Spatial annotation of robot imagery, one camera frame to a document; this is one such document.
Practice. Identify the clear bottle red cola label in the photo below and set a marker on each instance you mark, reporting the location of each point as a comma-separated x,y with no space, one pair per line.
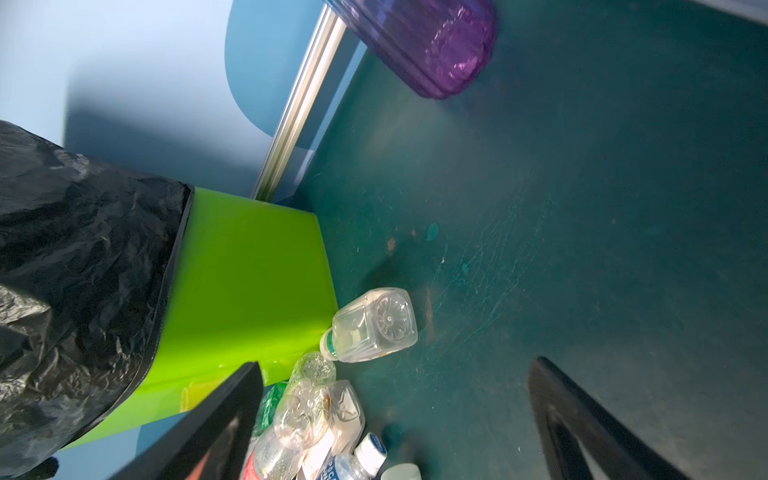
301,419

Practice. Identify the aluminium back frame rail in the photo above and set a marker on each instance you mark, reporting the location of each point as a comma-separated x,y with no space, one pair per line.
318,58

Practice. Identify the pink label crushed bottle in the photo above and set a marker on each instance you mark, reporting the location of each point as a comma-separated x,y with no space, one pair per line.
347,422

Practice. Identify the clear bottle blue label centre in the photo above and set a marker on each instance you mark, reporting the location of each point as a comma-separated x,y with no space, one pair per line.
363,463

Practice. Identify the purple ribbed glass vase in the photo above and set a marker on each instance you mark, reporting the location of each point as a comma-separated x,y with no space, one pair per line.
436,47

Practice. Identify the green plastic bin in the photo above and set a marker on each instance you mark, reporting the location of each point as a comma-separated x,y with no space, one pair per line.
252,284

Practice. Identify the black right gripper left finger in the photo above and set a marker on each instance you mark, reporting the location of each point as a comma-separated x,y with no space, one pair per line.
212,440

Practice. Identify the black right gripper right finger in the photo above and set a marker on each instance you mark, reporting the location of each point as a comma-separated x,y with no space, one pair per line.
571,423

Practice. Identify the crushed green bottle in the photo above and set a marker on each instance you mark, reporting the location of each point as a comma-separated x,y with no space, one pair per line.
268,407

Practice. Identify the clear square plastic bottle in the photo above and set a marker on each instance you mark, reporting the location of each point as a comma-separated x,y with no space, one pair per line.
378,323

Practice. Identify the black bin liner bag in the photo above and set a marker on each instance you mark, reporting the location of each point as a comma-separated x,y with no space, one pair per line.
88,256

